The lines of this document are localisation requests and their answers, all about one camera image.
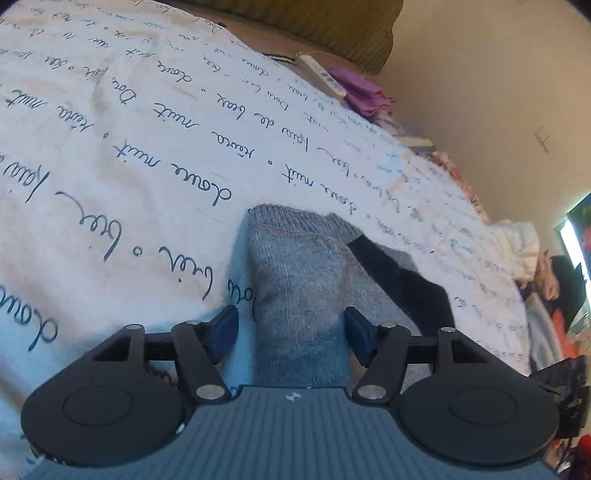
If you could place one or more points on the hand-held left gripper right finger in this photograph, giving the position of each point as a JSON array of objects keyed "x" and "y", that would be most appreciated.
[{"x": 356, "y": 333}]

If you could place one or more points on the olive upholstered headboard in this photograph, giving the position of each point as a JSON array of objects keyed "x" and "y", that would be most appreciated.
[{"x": 314, "y": 27}]

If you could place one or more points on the pink crumpled cloth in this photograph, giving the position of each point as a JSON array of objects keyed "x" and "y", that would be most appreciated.
[{"x": 364, "y": 92}]

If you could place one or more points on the flat screen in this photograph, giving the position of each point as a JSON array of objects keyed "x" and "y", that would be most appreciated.
[{"x": 577, "y": 258}]

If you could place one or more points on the white script-printed blanket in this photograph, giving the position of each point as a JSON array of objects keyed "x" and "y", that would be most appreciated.
[{"x": 152, "y": 152}]

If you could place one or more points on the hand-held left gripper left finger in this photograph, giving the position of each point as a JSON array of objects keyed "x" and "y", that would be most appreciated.
[{"x": 224, "y": 333}]

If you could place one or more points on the white fluffy cloth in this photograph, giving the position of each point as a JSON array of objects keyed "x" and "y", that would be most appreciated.
[{"x": 519, "y": 249}]

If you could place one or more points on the grey knit garment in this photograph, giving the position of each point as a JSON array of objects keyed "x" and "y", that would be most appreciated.
[{"x": 300, "y": 295}]

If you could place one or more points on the white power strip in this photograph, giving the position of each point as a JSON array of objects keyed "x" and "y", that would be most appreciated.
[{"x": 324, "y": 76}]

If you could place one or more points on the black cloth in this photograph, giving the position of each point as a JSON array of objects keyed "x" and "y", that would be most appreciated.
[{"x": 567, "y": 286}]

